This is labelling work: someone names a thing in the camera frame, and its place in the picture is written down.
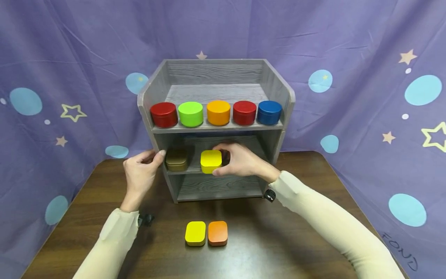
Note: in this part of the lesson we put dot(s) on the person's left hand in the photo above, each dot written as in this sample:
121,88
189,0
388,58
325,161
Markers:
139,176

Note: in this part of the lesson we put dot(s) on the person's right hand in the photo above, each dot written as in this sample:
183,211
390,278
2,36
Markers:
245,162

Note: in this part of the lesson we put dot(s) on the green round tin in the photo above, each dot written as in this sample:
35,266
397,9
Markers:
190,114

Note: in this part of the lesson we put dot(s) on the orange round tin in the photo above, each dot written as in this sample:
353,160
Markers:
218,112

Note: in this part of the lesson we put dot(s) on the orange square tin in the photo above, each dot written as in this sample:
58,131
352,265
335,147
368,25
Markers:
217,233

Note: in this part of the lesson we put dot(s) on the black wrist band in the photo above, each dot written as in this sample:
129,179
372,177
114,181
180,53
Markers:
269,195
146,220

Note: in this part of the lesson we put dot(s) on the brown square tin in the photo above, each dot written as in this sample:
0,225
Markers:
176,160

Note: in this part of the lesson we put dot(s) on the red round tin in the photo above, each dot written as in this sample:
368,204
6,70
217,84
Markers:
163,115
244,112

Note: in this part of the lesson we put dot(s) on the grey wooden shelf unit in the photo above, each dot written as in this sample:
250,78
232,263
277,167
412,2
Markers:
214,73

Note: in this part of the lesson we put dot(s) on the blue round tin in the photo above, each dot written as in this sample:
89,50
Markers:
269,112

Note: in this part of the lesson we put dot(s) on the yellow square tin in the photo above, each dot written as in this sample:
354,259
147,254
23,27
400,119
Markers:
210,161
195,233

